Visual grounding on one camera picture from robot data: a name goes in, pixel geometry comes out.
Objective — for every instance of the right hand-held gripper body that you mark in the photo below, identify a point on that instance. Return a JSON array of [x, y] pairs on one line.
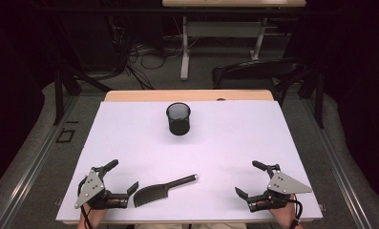
[[285, 185]]

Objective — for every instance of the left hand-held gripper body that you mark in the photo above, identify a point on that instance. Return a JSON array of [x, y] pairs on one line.
[[91, 188]]

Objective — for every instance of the black spatula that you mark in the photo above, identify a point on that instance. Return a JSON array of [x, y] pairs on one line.
[[157, 192]]

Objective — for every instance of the black mesh holder cup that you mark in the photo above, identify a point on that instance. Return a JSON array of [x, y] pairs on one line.
[[178, 122]]

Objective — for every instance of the person's left hand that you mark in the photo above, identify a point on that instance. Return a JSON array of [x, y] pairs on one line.
[[96, 212]]

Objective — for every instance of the person's right hand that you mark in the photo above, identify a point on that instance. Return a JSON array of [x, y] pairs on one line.
[[285, 210]]

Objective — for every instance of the white table mat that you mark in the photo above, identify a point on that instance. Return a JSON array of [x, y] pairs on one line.
[[225, 143]]

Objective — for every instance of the black metal stand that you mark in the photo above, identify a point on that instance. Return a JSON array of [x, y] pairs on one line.
[[58, 95], [319, 98]]

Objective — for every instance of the black chair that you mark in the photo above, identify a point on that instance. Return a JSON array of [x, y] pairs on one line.
[[257, 70]]

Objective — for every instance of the wooden table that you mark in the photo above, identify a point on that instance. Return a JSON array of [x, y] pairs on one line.
[[193, 95]]

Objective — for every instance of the white-legged wooden desk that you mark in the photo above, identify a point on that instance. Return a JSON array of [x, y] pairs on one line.
[[222, 29]]

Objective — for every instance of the aluminium floor rail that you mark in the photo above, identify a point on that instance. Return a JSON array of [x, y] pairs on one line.
[[341, 178], [32, 165]]

